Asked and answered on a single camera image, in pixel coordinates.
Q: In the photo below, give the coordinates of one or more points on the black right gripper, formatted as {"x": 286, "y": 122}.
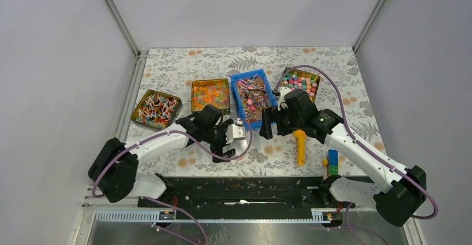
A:
{"x": 269, "y": 115}

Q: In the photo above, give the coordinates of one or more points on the tin of orange gummies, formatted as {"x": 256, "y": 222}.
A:
{"x": 215, "y": 92}

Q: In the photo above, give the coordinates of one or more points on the floral table cloth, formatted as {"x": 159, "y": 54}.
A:
{"x": 172, "y": 70}

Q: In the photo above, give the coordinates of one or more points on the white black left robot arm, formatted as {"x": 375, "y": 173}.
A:
{"x": 115, "y": 171}

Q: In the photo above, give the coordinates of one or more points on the tin of lollipops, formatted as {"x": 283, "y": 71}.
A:
{"x": 156, "y": 110}

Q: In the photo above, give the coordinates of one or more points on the tin of star candies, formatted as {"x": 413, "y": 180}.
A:
{"x": 299, "y": 79}

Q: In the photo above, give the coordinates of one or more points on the clear glass jar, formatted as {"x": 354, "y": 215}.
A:
{"x": 240, "y": 157}

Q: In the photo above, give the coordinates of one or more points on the blue plastic candy bin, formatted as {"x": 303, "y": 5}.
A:
{"x": 252, "y": 93}

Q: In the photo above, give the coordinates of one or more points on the yellow plastic scoop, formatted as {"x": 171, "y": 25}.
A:
{"x": 301, "y": 138}

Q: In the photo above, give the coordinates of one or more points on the colourful toy block train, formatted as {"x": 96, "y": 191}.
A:
{"x": 331, "y": 162}

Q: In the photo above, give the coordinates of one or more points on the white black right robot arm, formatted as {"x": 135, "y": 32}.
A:
{"x": 396, "y": 191}

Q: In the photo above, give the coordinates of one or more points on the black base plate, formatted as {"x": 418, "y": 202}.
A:
{"x": 252, "y": 198}

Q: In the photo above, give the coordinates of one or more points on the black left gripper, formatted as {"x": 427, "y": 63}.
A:
{"x": 225, "y": 129}

